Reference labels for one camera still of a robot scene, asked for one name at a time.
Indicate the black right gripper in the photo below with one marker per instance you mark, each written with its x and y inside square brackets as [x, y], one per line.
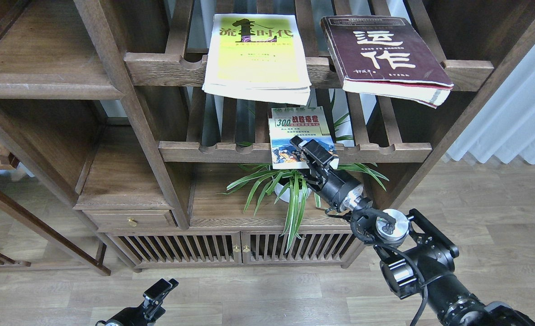
[336, 187]

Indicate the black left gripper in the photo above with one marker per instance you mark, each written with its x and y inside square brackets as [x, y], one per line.
[141, 315]

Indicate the white blue illustrated book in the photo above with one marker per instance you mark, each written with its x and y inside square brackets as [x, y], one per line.
[306, 122]

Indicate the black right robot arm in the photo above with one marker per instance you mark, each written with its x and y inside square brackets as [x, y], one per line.
[415, 256]

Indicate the white plant pot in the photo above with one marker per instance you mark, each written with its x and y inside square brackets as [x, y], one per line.
[285, 195]

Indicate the brass drawer knob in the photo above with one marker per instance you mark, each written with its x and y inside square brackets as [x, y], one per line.
[132, 222]

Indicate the yellow green cover book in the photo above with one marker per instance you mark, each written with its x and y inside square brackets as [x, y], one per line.
[257, 57]

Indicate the maroon cover book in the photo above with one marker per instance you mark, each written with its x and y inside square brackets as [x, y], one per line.
[385, 56]

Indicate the dark wooden bookshelf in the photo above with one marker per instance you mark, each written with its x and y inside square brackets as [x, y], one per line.
[103, 101]

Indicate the white pleated curtain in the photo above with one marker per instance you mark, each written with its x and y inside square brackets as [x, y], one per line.
[505, 127]

